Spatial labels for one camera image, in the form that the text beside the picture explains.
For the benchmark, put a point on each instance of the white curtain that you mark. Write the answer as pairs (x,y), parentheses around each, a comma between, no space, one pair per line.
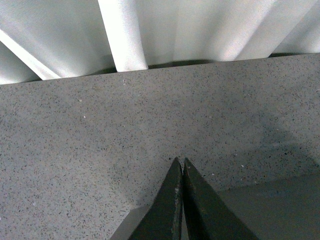
(55,39)

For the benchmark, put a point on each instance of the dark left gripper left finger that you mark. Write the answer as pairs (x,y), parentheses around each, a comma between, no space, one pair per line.
(163,220)

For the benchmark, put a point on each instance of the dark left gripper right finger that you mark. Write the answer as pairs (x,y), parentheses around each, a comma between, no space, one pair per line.
(207,216)

